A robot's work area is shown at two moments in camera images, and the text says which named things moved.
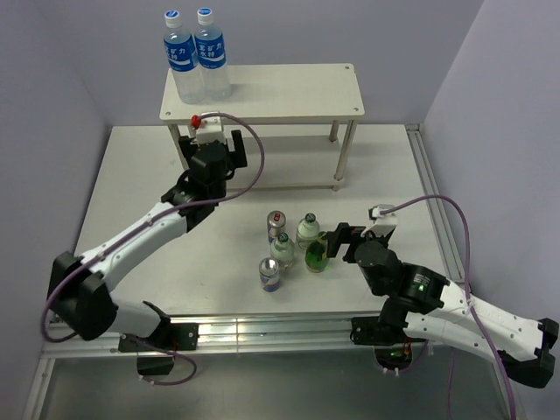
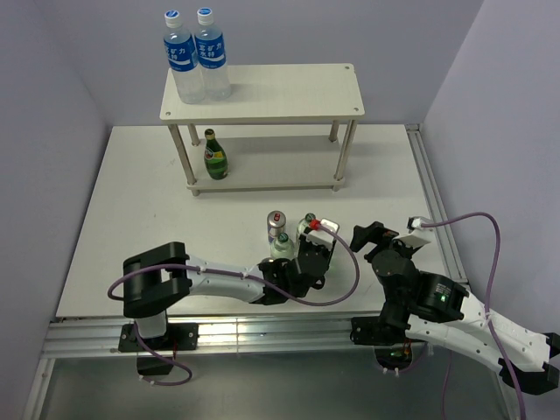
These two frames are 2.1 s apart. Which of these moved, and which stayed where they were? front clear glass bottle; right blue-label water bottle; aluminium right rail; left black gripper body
Moved: left black gripper body
Stayed: aluminium right rail; front clear glass bottle; right blue-label water bottle
